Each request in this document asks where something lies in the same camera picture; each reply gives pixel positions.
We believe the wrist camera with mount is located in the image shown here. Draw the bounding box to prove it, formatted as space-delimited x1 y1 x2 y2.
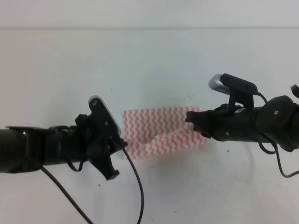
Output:
88 95 121 137
208 73 258 114

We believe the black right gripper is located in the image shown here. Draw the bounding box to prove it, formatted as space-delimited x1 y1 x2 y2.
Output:
185 107 264 142

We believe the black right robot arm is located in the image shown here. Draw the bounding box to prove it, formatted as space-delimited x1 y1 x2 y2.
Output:
185 96 299 152

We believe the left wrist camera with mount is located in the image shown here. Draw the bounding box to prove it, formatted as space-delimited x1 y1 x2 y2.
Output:
88 95 121 137

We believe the black left camera cable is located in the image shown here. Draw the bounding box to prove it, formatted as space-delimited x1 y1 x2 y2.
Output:
41 139 144 224

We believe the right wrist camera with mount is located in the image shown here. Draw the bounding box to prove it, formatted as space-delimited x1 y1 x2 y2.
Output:
208 73 258 114

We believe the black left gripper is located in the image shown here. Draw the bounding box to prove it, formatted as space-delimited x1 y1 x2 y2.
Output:
48 114 128 180

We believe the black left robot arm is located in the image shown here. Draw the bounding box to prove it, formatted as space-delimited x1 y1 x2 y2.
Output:
0 114 128 180

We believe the pink white wavy striped towel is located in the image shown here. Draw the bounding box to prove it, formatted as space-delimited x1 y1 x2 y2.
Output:
121 106 207 159

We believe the black camera cable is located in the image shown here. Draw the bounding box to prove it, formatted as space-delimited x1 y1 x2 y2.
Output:
41 139 144 224
254 92 299 178

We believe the black right camera cable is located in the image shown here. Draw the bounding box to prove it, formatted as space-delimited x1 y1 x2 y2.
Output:
254 92 299 178

